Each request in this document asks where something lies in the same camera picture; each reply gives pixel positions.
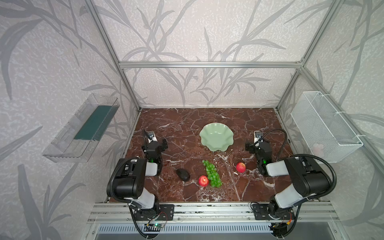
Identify green fake grape bunch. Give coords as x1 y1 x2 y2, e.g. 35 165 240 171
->
202 160 223 188

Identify green scalloped fruit bowl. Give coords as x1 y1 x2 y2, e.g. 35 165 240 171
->
199 123 234 152

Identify small green circuit board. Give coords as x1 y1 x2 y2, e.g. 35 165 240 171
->
145 222 167 232

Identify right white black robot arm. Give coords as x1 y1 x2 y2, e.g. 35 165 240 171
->
245 142 337 220

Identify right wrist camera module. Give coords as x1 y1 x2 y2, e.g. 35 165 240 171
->
254 131 263 143

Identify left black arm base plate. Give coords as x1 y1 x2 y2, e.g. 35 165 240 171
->
134 204 175 221

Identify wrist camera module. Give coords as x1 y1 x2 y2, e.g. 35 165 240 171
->
143 130 158 143
254 131 263 143

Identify red fake apple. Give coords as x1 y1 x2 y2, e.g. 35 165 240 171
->
236 163 246 173
199 175 210 187

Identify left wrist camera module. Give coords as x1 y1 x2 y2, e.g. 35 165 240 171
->
143 130 158 143

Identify clear plastic wall tray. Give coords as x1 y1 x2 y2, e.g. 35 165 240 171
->
43 94 120 163

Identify dark fake avocado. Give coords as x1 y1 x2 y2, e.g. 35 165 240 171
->
176 169 191 182

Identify pink object in basket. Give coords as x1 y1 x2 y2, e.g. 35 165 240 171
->
311 143 325 158

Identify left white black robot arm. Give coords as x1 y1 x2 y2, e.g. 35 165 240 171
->
107 139 168 215

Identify aluminium frame crossbar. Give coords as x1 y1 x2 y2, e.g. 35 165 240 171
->
119 62 301 69

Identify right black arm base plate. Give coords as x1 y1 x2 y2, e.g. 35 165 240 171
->
250 202 294 221

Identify white wire mesh basket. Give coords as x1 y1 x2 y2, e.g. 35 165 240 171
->
291 91 364 163

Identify aluminium front rail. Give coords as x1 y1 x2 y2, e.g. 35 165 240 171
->
87 202 340 224

